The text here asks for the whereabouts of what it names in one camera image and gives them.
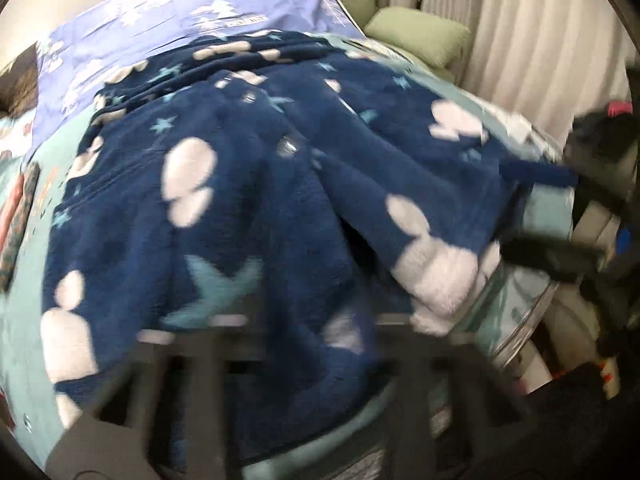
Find navy fleece garment with stars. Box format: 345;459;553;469
41;29;580;470

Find white curtain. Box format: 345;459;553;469
388;0;637;141

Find green pillow near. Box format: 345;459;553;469
364;6;471;68

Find purple bedsheet with tree print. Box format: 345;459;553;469
32;0;363;145

